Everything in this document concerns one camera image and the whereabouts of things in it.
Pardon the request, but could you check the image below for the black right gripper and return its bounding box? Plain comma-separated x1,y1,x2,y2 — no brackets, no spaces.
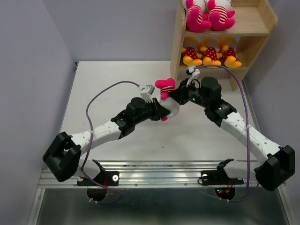
167,78,210,108

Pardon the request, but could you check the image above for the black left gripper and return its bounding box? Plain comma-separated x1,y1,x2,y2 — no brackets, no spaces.
133,97,169,125

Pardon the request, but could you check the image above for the white doll face down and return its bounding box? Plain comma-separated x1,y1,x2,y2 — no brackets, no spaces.
204,0,236,31
155,78,180,121

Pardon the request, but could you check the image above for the orange bear polka dot toy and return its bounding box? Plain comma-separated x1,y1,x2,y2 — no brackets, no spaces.
181,37,203,66

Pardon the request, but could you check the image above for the white glasses doll striped shirt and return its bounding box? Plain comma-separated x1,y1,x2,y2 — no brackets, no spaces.
182,0,211,33

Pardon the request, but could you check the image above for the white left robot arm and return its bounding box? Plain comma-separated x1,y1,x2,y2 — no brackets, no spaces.
43,97,171,182

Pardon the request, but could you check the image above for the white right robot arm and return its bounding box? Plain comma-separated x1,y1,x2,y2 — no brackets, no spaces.
169,77,295,191

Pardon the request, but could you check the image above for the wooden shelf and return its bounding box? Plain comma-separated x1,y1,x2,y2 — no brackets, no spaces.
170,0,278,81

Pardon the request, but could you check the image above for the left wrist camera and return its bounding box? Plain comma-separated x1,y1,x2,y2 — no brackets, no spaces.
138,84,155,103

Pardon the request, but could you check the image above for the aluminium mounting rail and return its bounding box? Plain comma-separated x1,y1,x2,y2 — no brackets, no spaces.
38,160,260,189

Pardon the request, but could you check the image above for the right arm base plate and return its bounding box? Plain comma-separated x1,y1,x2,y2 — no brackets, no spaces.
198,170,244,186

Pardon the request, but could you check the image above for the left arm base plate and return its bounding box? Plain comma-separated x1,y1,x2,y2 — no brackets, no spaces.
77,171,120,187

